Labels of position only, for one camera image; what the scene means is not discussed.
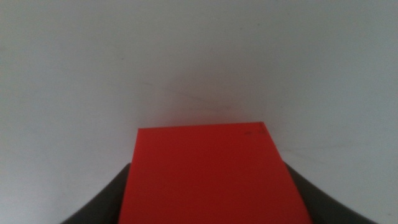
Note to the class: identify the red cube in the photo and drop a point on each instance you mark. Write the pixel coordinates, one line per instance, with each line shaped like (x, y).
(211, 174)

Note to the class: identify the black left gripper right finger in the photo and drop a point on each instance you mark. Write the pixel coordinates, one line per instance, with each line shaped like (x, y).
(323, 205)

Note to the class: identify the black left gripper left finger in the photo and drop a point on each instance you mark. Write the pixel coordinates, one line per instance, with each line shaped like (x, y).
(105, 202)

